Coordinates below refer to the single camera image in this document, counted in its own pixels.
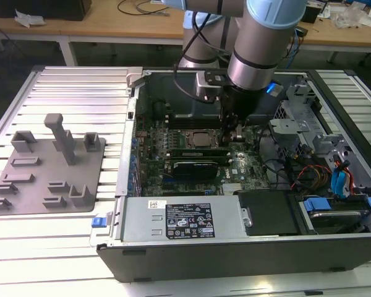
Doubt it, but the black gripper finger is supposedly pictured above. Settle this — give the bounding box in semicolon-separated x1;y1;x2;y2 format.
221;115;237;144
234;123;247;142

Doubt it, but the CPU socket with CPU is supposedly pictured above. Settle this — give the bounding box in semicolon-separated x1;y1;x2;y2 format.
184;129;221;149

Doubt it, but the green motherboard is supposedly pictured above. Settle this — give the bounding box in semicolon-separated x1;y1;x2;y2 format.
135;116;275;198

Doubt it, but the grey metal drive cage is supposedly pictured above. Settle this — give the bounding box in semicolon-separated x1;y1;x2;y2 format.
268;82;355;174

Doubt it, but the black graphics card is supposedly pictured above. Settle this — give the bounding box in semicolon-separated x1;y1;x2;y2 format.
172;160;220;181

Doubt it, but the silver chipset heatsink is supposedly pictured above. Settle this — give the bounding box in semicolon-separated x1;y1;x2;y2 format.
221;183;245;195

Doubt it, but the black plastic shroud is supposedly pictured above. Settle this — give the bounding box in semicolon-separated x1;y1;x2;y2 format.
234;189;301;238

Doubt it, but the hard disk in blue carrier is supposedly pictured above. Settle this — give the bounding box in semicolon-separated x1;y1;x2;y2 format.
299;196;371;235

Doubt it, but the small black box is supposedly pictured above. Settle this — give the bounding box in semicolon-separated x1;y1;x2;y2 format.
302;5;323;23

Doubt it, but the grey power supply unit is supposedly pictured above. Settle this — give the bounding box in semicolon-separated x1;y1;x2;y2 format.
119;197;247;243

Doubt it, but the open black PC case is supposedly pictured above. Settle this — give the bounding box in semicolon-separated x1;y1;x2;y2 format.
89;66;371;284

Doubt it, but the clear plastic bag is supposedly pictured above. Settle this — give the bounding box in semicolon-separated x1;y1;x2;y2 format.
333;5;370;29

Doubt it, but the wooden desk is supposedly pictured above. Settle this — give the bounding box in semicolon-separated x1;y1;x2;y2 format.
0;0;371;67

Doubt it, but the grey parts rack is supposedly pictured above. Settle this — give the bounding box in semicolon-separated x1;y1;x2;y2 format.
0;113;108;217

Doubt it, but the large black box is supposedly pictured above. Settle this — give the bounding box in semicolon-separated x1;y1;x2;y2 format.
0;0;93;22

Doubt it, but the crumpled white paper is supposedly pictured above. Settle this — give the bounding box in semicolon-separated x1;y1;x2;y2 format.
14;8;46;28

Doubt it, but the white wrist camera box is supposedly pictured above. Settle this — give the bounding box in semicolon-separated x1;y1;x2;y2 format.
195;70;229;103

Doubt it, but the black camera cable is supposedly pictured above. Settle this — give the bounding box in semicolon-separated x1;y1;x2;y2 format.
174;11;233;103

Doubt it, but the red yellow wire bundle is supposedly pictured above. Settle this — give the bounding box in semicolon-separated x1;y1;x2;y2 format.
290;165;332;190

